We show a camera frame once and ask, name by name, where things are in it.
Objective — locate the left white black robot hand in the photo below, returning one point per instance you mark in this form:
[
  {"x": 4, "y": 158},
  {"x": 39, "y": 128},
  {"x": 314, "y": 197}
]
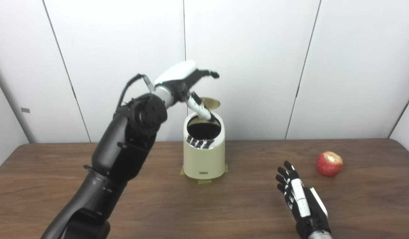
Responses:
[{"x": 174, "y": 74}]

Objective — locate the cream round bin lid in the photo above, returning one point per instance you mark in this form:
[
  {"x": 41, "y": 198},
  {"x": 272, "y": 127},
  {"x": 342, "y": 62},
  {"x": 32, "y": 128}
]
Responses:
[{"x": 212, "y": 103}]

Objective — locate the red apple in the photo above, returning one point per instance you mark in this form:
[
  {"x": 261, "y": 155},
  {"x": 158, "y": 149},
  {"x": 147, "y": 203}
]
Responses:
[{"x": 329, "y": 164}]

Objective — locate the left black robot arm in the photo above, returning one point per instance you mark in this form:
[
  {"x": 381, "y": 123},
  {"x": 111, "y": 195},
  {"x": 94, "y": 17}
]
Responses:
[{"x": 124, "y": 146}]

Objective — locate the small gray wall sticker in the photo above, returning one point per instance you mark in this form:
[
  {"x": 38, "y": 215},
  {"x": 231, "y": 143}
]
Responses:
[{"x": 25, "y": 110}]

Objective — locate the cream-colored bin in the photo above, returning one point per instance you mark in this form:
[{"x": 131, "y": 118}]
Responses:
[{"x": 204, "y": 161}]

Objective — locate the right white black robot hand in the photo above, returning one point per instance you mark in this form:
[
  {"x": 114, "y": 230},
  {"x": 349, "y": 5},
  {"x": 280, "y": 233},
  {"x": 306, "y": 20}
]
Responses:
[{"x": 300, "y": 202}]

